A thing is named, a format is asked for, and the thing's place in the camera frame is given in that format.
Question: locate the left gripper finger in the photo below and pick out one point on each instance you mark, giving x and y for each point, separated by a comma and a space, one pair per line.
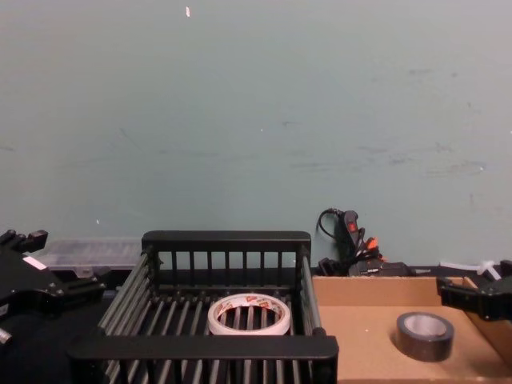
78, 290
36, 240

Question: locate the black table cloth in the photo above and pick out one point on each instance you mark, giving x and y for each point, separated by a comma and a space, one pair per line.
40, 352

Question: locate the roll of white tape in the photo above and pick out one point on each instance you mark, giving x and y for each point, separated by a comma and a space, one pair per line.
218, 326

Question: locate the roll of silver tape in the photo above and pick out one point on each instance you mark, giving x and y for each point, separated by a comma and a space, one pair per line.
420, 348

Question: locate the clear plastic case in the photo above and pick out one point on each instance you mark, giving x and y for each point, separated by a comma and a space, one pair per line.
88, 256

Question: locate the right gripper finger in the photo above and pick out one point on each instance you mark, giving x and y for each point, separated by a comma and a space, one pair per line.
460, 298
506, 267

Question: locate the black rack with steel bars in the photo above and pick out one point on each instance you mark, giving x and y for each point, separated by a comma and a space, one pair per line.
200, 346

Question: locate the white three-armed plastic piece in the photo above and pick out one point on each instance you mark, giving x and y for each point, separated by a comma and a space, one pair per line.
486, 266

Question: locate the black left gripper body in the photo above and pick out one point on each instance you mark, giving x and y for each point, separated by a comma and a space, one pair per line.
24, 284

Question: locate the shallow brown cardboard tray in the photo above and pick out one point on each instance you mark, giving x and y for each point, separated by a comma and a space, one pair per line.
360, 340

